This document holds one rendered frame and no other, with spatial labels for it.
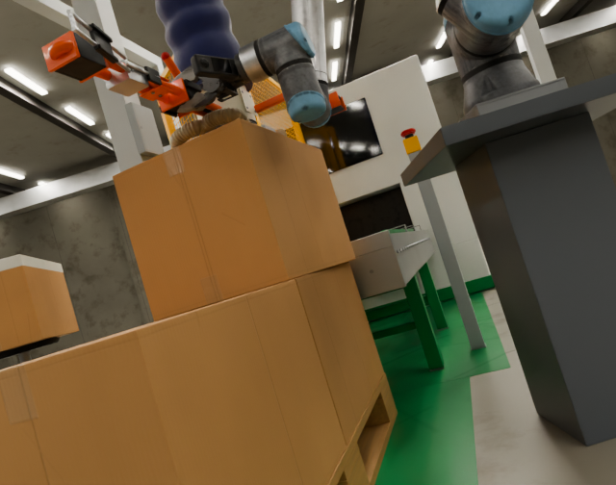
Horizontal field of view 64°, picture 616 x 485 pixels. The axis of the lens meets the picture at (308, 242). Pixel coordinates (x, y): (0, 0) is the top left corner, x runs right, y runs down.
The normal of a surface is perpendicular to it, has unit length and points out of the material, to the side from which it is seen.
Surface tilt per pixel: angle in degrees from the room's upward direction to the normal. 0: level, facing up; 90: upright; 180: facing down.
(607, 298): 90
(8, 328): 90
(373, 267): 90
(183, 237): 90
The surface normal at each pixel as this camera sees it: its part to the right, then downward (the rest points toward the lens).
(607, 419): -0.03, -0.05
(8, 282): 0.18, -0.11
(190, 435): 0.91, -0.30
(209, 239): -0.35, 0.05
